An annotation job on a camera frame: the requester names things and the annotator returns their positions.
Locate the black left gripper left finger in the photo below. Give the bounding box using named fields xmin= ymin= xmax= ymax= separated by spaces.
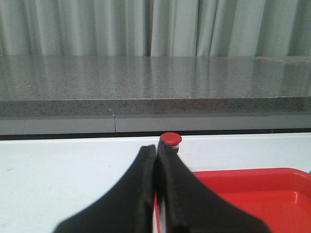
xmin=54 ymin=145 xmax=156 ymax=233

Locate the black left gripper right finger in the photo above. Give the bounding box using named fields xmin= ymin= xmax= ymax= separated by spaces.
xmin=157 ymin=141 xmax=270 ymax=233

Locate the red mushroom push button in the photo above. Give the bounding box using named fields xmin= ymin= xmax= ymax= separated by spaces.
xmin=160 ymin=132 xmax=182 ymax=152

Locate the red plastic tray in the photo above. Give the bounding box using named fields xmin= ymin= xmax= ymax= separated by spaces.
xmin=151 ymin=167 xmax=311 ymax=233

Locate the grey granite counter slab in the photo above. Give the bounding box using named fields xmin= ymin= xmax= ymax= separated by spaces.
xmin=0 ymin=55 xmax=311 ymax=135

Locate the white pleated curtain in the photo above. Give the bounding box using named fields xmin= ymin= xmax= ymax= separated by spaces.
xmin=0 ymin=0 xmax=311 ymax=56

